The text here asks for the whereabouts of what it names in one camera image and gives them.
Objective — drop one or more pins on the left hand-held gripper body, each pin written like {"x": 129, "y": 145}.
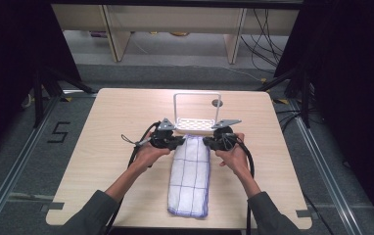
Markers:
{"x": 164, "y": 133}

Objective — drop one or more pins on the white cloth with purple lines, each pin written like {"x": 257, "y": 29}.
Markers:
{"x": 189, "y": 176}

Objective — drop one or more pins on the beige wooden desk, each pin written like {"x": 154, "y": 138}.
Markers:
{"x": 175, "y": 19}

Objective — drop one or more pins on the person's right hand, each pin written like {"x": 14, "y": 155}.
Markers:
{"x": 236, "y": 159}

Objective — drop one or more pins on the person's left hand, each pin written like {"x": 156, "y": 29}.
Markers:
{"x": 148, "y": 156}

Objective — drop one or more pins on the dark curtain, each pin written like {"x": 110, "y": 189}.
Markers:
{"x": 12, "y": 65}
{"x": 354, "y": 81}

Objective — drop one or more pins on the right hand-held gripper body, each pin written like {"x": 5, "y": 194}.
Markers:
{"x": 224, "y": 136}

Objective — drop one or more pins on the aluminium floor rail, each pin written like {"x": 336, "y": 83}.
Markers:
{"x": 325, "y": 169}
{"x": 15, "y": 166}

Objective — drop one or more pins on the black metal stand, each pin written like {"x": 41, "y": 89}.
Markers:
{"x": 305, "y": 98}
{"x": 38, "y": 98}

